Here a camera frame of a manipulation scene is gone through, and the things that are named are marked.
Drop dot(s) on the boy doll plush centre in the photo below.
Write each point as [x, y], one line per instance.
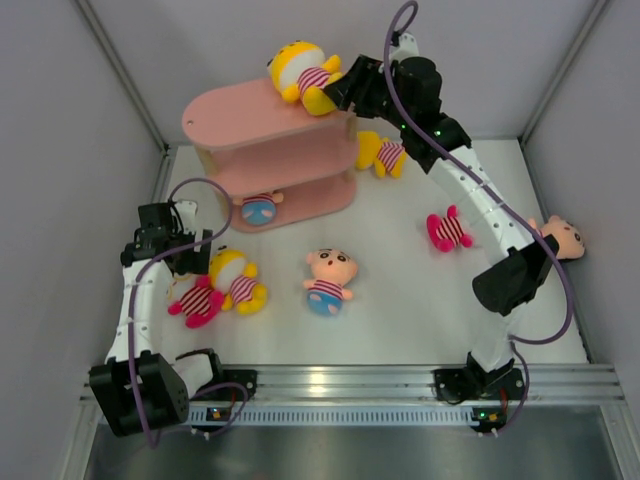
[331, 272]

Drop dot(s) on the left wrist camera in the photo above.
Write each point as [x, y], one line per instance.
[185, 212]

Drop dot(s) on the pink three-tier shelf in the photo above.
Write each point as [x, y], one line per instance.
[250, 141]

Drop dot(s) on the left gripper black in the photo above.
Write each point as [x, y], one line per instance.
[195, 261]

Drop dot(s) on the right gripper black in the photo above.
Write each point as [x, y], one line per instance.
[355, 85]

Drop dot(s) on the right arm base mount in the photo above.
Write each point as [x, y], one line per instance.
[455, 386]

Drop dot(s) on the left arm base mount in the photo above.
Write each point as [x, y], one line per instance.
[225, 386]

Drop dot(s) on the boy doll plush right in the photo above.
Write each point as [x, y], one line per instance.
[565, 239]

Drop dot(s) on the white slotted cable duct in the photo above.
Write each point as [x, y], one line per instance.
[269, 415]

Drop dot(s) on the white pink bear plush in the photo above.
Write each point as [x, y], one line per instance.
[199, 304]
[446, 232]

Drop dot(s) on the white pink bear plush left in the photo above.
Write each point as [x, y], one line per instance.
[199, 304]

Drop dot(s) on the yellow frog plush toy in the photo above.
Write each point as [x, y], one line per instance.
[300, 71]

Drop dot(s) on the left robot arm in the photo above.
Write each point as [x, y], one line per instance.
[164, 274]

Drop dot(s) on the white pink bear plush right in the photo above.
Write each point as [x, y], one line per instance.
[446, 232]

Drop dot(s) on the aluminium front rail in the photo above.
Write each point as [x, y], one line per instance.
[562, 384]

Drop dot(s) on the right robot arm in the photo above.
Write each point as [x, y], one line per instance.
[519, 259]

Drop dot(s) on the boy doll plush in shelf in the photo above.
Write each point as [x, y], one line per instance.
[259, 209]

